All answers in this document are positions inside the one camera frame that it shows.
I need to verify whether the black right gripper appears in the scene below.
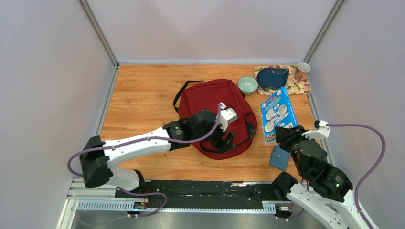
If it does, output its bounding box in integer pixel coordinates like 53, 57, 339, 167
274, 125, 311, 177

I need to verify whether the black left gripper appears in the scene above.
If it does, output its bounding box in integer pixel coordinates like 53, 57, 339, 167
192, 117, 235, 154

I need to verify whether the red student backpack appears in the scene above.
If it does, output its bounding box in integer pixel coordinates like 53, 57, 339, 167
173, 79, 257, 160

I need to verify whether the blue puzzle box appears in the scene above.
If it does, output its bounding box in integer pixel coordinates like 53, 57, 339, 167
260, 87, 298, 145

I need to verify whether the floral rectangular tray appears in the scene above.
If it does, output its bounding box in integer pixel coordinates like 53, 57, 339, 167
253, 64, 311, 96

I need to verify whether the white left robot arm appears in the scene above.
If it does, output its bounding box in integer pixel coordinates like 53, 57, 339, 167
79, 108, 237, 198

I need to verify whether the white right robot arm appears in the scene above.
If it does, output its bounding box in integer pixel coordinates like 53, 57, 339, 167
272, 120, 386, 229

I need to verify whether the teal blue wallet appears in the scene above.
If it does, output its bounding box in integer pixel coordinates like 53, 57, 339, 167
269, 146, 290, 171

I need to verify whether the pale blue ceramic bowl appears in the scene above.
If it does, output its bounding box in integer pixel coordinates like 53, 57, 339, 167
237, 76, 258, 94

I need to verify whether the pink mug white inside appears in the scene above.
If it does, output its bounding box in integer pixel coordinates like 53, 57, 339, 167
294, 62, 311, 81

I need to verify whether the dark blue pencil pouch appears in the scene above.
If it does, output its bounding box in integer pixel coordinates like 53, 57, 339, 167
256, 67, 289, 89

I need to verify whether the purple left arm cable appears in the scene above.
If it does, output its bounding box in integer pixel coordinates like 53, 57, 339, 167
67, 104, 222, 219

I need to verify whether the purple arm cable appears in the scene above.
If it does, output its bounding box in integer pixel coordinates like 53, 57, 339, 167
275, 123, 387, 229
67, 104, 222, 219

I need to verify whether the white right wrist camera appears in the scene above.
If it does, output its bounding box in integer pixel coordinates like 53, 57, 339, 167
302, 120, 330, 140

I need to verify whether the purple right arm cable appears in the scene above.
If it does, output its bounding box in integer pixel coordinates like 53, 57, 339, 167
275, 123, 387, 229

